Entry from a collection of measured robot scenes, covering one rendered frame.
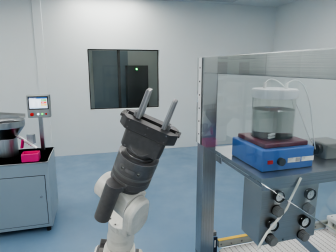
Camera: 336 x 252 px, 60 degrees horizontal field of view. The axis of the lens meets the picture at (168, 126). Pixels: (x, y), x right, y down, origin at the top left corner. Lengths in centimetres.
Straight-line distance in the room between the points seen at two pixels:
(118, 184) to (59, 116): 520
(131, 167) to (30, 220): 284
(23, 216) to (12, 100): 294
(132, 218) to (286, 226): 58
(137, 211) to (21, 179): 264
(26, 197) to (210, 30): 455
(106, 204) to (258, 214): 54
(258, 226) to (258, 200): 9
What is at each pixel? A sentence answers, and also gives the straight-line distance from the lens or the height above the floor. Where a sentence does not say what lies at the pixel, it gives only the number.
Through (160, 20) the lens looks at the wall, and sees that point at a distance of 590.
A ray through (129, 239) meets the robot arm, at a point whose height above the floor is 125.
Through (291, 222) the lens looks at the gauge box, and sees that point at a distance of 108.
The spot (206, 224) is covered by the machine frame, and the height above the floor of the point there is 102.
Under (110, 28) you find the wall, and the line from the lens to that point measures 574.
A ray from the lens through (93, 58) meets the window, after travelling 579.
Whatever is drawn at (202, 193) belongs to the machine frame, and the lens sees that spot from 124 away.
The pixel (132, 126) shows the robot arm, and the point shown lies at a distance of 57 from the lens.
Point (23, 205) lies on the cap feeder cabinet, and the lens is 333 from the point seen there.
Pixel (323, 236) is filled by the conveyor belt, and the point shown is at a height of 91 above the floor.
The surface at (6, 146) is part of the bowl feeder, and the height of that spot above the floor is 88.
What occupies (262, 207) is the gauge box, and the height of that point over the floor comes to 125.
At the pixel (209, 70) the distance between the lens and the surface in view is 108.
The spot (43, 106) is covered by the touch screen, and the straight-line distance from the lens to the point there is 340.
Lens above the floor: 168
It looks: 12 degrees down
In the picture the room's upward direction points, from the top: straight up
